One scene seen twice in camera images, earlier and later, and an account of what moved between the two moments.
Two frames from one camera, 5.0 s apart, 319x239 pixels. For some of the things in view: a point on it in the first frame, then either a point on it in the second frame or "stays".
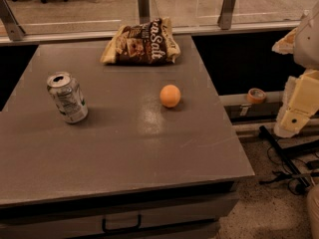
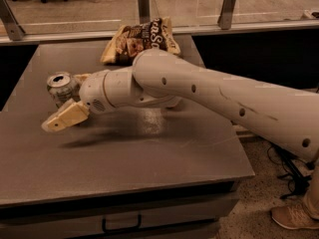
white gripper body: [308, 45] → [92, 92]
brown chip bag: [151, 42] stays
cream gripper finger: [300, 102] → [72, 113]
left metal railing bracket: [15, 30] stays
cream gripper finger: [285, 45] → [82, 77]
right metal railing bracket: [227, 8] stays
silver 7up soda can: [67, 96] stays
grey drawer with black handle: [191, 213] stays
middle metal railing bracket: [144, 6] stays
